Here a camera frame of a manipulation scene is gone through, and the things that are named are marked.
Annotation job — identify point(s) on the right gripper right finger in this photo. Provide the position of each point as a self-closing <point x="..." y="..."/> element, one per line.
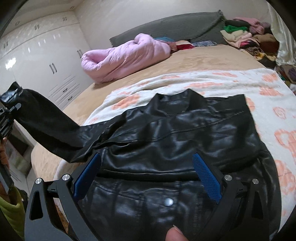
<point x="241" y="211"/>

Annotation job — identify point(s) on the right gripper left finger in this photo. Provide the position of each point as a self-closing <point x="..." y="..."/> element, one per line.
<point x="53" y="212"/>

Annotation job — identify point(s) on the black leather jacket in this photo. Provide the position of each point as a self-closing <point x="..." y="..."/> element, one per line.
<point x="147" y="182"/>

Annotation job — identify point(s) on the green sleeve left forearm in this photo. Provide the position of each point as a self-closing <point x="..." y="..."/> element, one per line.
<point x="14" y="212"/>

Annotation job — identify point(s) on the pile of folded clothes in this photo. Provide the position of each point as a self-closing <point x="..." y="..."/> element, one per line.
<point x="252" y="36"/>

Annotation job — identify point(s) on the left hand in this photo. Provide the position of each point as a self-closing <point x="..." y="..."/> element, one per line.
<point x="5" y="162"/>

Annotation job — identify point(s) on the right hand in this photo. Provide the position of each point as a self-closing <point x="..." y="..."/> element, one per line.
<point x="175" y="234"/>

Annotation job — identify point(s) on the white wardrobe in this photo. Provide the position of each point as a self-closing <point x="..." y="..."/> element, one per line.
<point x="45" y="55"/>

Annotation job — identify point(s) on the pink quilt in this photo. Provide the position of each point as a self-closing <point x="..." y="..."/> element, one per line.
<point x="106" y="65"/>

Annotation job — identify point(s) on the white pink patterned blanket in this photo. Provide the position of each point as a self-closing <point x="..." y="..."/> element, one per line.
<point x="270" y="101"/>

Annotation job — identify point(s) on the purple patterned bag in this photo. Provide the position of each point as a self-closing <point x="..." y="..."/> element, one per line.
<point x="288" y="72"/>

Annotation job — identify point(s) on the beige bed sheet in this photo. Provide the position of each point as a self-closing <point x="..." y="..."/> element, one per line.
<point x="220" y="57"/>

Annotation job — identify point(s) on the cream satin curtain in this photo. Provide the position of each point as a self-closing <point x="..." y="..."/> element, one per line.
<point x="286" y="51"/>

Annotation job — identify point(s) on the red and blue pillows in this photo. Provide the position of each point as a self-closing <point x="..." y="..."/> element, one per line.
<point x="184" y="44"/>

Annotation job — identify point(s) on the grey headboard cushion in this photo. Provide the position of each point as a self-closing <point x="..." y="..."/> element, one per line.
<point x="193" y="27"/>

